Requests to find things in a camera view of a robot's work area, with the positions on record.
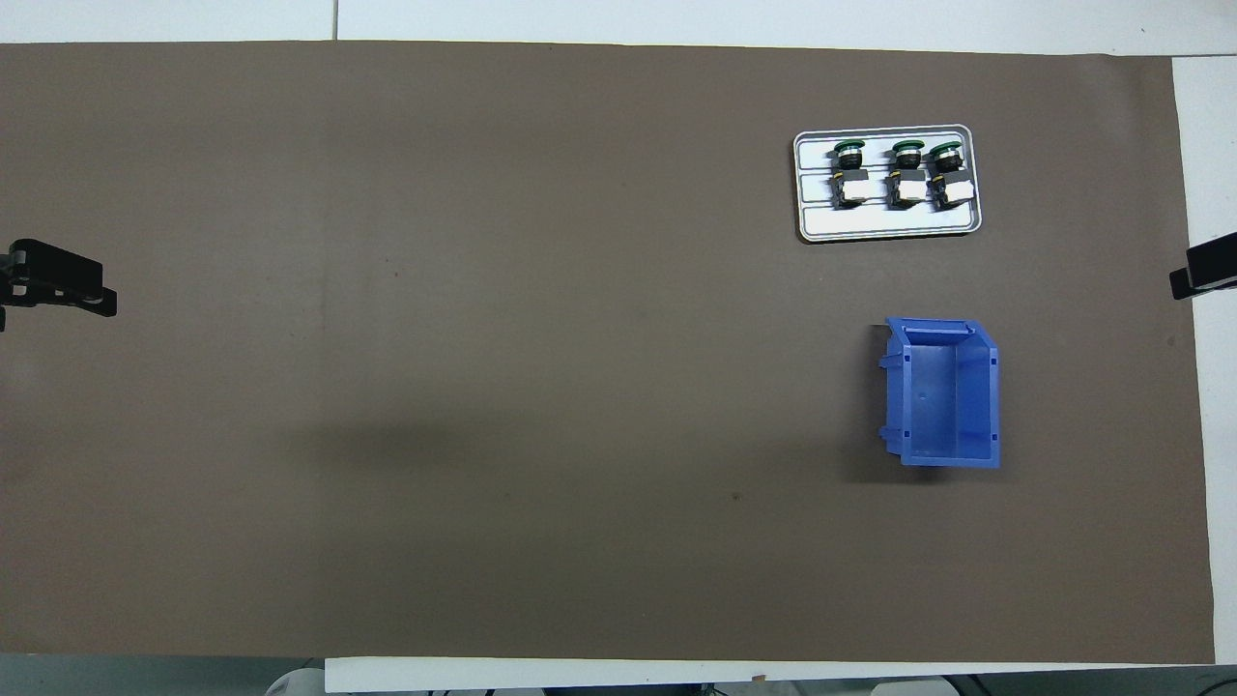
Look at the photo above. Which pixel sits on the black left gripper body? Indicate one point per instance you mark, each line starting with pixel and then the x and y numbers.
pixel 14 275

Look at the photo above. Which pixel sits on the green push button switch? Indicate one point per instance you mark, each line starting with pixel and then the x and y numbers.
pixel 949 179
pixel 906 179
pixel 849 179

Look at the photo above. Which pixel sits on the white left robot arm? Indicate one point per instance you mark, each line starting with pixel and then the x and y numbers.
pixel 295 682

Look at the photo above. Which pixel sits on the blue plastic storage bin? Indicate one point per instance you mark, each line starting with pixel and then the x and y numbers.
pixel 942 396

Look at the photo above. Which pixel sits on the silver metal tray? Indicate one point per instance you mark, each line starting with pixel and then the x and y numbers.
pixel 870 222

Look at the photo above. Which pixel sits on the brown table mat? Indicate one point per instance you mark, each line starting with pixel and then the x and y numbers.
pixel 483 387

